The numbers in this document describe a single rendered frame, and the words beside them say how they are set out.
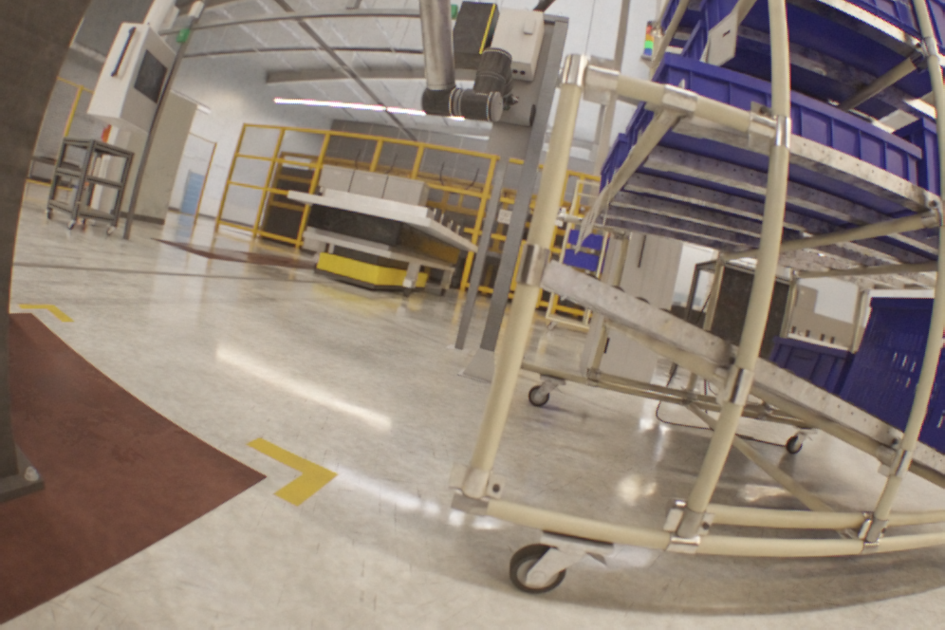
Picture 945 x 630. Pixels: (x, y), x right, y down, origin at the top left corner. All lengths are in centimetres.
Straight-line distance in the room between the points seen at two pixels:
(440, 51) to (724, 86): 94
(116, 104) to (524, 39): 305
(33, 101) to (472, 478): 71
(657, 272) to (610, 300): 193
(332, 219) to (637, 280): 321
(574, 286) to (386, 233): 384
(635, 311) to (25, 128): 78
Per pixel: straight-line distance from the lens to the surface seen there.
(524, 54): 191
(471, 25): 204
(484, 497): 58
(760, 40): 103
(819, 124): 88
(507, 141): 192
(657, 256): 249
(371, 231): 440
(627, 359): 247
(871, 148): 96
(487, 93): 147
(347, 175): 953
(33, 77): 61
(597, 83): 57
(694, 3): 154
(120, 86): 387
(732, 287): 316
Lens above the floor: 42
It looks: level
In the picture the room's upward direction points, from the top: 14 degrees clockwise
